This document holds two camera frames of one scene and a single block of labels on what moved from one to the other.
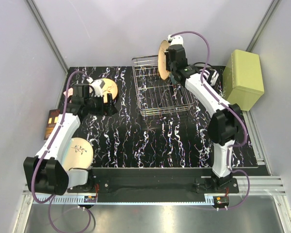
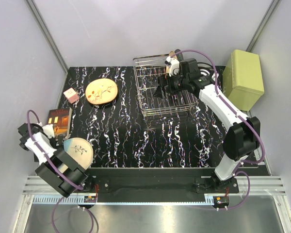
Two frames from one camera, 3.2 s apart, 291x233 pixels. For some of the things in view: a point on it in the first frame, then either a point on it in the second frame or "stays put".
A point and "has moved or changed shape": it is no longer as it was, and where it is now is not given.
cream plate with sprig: (77, 153) stays put
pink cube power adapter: (70, 92) stays put
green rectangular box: (242, 79) stays put
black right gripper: (167, 67) to (165, 80)
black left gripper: (104, 104) to (22, 129)
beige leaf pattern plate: (164, 46) has moved or changed shape
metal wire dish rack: (155, 95) stays put
